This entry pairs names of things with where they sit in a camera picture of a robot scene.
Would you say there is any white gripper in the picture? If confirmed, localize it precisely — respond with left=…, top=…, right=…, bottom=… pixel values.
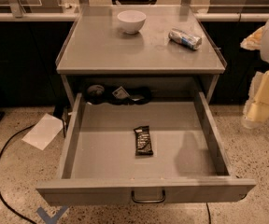
left=240, top=27, right=269, bottom=129

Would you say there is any black rxbar chocolate bar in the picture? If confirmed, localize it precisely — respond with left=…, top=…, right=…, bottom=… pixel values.
left=134, top=126, right=153, bottom=156

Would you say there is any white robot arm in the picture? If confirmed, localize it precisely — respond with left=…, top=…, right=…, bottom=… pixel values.
left=240, top=19, right=269, bottom=129

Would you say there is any grey counter cabinet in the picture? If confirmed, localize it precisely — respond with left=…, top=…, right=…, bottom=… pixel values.
left=57, top=5, right=225, bottom=103

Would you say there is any grey open drawer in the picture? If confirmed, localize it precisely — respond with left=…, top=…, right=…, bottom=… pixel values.
left=36, top=92, right=256, bottom=206

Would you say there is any white ceramic bowl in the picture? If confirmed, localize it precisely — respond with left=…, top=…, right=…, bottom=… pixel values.
left=117, top=10, right=147, bottom=34

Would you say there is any black bundle with tag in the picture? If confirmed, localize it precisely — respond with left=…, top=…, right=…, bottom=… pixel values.
left=106, top=86, right=152, bottom=105

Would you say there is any round grey device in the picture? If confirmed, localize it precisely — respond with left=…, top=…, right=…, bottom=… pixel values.
left=87, top=85, right=105, bottom=97

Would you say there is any white paper sheet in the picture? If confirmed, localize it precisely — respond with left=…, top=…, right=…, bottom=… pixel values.
left=22, top=114, right=63, bottom=150

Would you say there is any blue tape mark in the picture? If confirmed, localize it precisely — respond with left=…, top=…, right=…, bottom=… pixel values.
left=35, top=205, right=70, bottom=224

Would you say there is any thin black cable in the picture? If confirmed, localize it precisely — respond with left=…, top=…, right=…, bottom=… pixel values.
left=205, top=203, right=212, bottom=224

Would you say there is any black drawer handle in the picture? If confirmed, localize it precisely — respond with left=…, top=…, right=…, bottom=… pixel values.
left=131, top=190, right=166, bottom=204

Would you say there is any black floor cable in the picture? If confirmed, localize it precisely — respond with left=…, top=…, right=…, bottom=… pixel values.
left=0, top=123, right=37, bottom=224

